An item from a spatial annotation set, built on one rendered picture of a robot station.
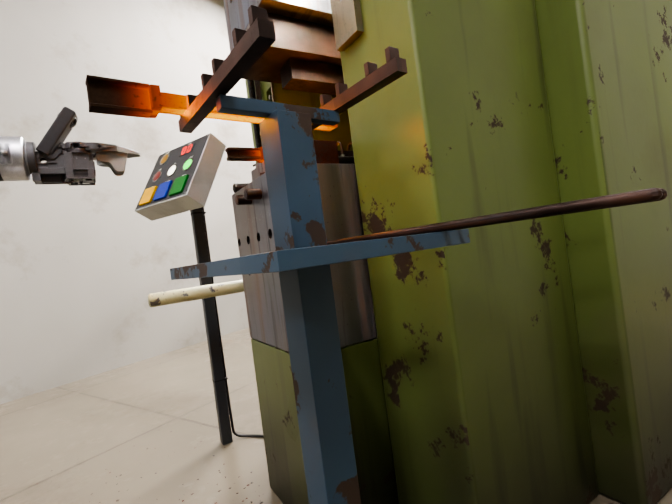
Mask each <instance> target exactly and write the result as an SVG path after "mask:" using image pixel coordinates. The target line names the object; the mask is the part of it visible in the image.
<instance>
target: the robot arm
mask: <svg viewBox="0 0 672 504"><path fill-rule="evenodd" d="M77 121H78V117H77V115H76V112H75V111H73V110H72V109H70V108H68V107H63V108H62V110H61V111H60V112H59V113H58V115H57V117H56V119H55V120H54V122H53V123H52V125H51V126H50V128H49V129H48V131H47V132H46V134H45V135H44V137H43V138H42V140H41V141H40V143H39V144H38V146H37V147H36V145H35V143H34V142H25V140H24V138H23V137H11V136H0V181H29V180H30V179H31V174H32V179H33V182H35V185H39V184H69V186H78V185H95V183H96V170H95V162H94V161H93V160H96V163H97V165H99V166H101V167H109V168H110V169H111V170H112V172H113V173H114V174H115V175H116V176H122V175H123V174H124V173H125V167H126V162H127V158H134V157H140V153H139V152H137V151H135V150H133V149H131V148H127V147H123V146H117V145H113V144H106V143H96V142H81V141H73V142H66V143H64V141H65V139H66V138H67V136H68V135H69V133H70V132H71V130H72V129H73V127H75V126H76V124H77ZM37 151H38V152H37ZM42 161H46V162H45V163H41V162H42ZM78 183H80V184H78ZM83 183H90V184H83Z"/></svg>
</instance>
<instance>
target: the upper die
mask: <svg viewBox="0 0 672 504"><path fill-rule="evenodd" d="M267 15H268V21H271V22H274V27H275V35H276V41H275V42H274V43H273V44H272V45H271V46H270V47H269V48H268V49H267V51H266V52H265V53H264V54H263V55H262V56H261V57H260V58H259V59H258V61H257V62H256V63H255V64H254V65H253V66H252V67H251V68H250V69H249V70H248V72H247V73H246V74H245V75H244V76H243V77H242V78H241V79H247V80H256V81H264V82H272V83H280V84H282V83H281V76H280V69H281V68H282V67H283V65H284V64H285V63H286V62H287V60H288V59H289V58H294V59H300V60H306V61H312V62H318V63H325V64H331V65H337V66H342V63H341V55H340V51H337V50H336V42H335V34H334V27H332V26H328V25H323V24H319V23H314V22H310V21H305V20H301V19H296V18H292V17H287V16H283V15H278V14H273V13H269V12H267Z"/></svg>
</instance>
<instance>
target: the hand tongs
mask: <svg viewBox="0 0 672 504"><path fill-rule="evenodd" d="M667 195H668V194H667V191H666V190H665V189H663V188H649V189H643V190H636V191H630V192H624V193H618V194H612V195H606V196H600V197H594V198H588V199H581V200H575V201H569V202H563V203H557V204H551V205H545V206H539V207H533V208H526V209H520V210H514V211H508V212H502V213H496V214H490V215H484V216H478V217H471V218H465V219H459V220H453V221H447V222H441V223H435V224H429V225H423V226H416V227H410V228H404V229H398V230H392V231H386V232H380V233H374V234H368V235H362V236H355V237H349V238H343V239H337V240H331V241H327V245H330V244H339V243H347V242H356V241H365V240H373V239H382V238H390V237H399V236H408V235H416V234H425V233H434V232H442V231H451V230H458V229H465V228H472V227H479V226H486V225H493V224H500V223H507V222H514V221H521V220H528V219H535V218H542V217H549V216H556V215H563V214H570V213H577V212H584V211H591V210H598V209H605V208H612V207H619V206H626V205H633V204H640V203H647V202H654V201H661V200H663V199H665V198H666V197H667Z"/></svg>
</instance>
